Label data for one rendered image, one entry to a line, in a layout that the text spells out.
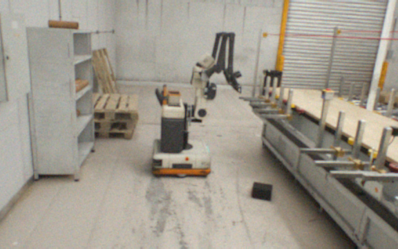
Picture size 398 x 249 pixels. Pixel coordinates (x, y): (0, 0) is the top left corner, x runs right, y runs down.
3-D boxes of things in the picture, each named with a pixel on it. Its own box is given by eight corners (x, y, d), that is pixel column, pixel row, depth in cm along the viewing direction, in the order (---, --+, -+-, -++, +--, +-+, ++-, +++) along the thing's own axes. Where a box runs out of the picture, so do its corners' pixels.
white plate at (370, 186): (378, 201, 195) (382, 186, 192) (354, 182, 220) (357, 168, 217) (379, 201, 195) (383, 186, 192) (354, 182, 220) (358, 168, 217)
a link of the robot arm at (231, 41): (228, 32, 344) (230, 32, 334) (233, 32, 345) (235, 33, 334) (226, 73, 356) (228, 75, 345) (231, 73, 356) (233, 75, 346)
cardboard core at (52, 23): (48, 19, 346) (77, 21, 350) (50, 19, 354) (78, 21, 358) (48, 27, 349) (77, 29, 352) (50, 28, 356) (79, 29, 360)
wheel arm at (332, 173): (331, 179, 192) (332, 172, 191) (328, 176, 195) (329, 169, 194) (398, 180, 198) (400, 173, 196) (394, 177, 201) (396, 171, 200)
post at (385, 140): (370, 200, 204) (387, 127, 191) (367, 198, 208) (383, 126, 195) (375, 200, 205) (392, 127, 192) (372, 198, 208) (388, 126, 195)
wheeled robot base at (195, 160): (151, 176, 363) (152, 155, 356) (153, 155, 423) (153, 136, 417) (211, 176, 371) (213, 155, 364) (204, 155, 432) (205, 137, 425)
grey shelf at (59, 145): (34, 180, 340) (21, 26, 298) (59, 150, 426) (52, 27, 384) (78, 181, 346) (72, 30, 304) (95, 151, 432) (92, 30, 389)
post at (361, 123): (347, 186, 229) (361, 120, 216) (345, 183, 232) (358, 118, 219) (352, 186, 229) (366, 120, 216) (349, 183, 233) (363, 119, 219)
